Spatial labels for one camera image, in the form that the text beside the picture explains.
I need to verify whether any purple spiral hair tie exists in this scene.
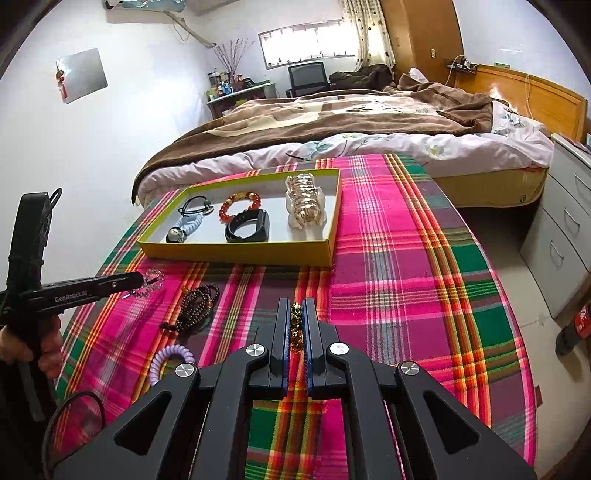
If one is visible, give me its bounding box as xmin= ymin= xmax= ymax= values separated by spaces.
xmin=148 ymin=344 xmax=198 ymax=387

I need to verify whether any desk with bottles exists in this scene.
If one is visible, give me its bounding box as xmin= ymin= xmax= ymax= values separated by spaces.
xmin=205 ymin=70 xmax=276 ymax=119

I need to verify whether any blue spiral hair tie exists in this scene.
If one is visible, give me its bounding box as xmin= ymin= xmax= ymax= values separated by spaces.
xmin=165 ymin=211 xmax=206 ymax=244

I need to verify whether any grey wall panel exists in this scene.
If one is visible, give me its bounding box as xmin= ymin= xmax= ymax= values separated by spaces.
xmin=55 ymin=48 xmax=108 ymax=104

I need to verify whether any brown fleece blanket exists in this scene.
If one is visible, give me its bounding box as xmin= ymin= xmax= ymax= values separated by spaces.
xmin=131 ymin=74 xmax=493 ymax=203

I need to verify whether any wall air conditioner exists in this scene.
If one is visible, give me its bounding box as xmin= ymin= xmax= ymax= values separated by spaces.
xmin=103 ymin=0 xmax=186 ymax=12

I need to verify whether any black office chair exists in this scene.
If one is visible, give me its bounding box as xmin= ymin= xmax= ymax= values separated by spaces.
xmin=286 ymin=61 xmax=332 ymax=98

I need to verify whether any dark clothes pile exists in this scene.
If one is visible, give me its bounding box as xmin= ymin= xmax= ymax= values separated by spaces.
xmin=329 ymin=64 xmax=394 ymax=91

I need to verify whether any gold bead chain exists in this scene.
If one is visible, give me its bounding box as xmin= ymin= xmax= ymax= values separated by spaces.
xmin=288 ymin=301 xmax=305 ymax=355

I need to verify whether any cola bottle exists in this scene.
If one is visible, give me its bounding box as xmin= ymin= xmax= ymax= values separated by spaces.
xmin=555 ymin=302 xmax=590 ymax=357

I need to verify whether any dark wooden bead bracelet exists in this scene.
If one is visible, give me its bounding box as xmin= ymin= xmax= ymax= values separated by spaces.
xmin=159 ymin=283 xmax=222 ymax=337

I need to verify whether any person's left hand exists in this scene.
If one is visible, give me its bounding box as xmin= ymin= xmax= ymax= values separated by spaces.
xmin=0 ymin=315 xmax=63 ymax=380

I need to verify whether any dried branch bouquet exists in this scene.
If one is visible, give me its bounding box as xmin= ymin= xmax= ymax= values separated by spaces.
xmin=213 ymin=38 xmax=253 ymax=80

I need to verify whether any yellow shallow cardboard box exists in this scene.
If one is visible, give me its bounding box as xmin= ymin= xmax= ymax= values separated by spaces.
xmin=138 ymin=168 xmax=342 ymax=267

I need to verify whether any wooden wardrobe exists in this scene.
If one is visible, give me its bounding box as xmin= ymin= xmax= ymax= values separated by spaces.
xmin=381 ymin=0 xmax=464 ymax=84

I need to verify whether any black cable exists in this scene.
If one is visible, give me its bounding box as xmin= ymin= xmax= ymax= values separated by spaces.
xmin=42 ymin=390 xmax=106 ymax=471

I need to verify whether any wooden headboard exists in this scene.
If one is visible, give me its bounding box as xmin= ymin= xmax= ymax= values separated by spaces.
xmin=454 ymin=65 xmax=588 ymax=141

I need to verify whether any grey drawer cabinet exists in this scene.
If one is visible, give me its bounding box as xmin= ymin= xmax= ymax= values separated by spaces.
xmin=521 ymin=134 xmax=590 ymax=319

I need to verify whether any plaid pink green tablecloth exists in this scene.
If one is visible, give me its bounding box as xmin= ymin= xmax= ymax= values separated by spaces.
xmin=54 ymin=154 xmax=537 ymax=462

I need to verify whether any black wrist band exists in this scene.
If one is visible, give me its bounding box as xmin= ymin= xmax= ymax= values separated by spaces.
xmin=224 ymin=209 xmax=270 ymax=243

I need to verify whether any bed with white sheet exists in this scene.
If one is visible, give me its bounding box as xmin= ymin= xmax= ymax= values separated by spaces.
xmin=135 ymin=94 xmax=554 ymax=206

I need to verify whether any floral curtain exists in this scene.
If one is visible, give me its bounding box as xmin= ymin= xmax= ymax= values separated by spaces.
xmin=339 ymin=0 xmax=396 ymax=70

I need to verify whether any red bead bracelet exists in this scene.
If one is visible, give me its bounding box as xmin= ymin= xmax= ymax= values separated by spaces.
xmin=217 ymin=191 xmax=264 ymax=223

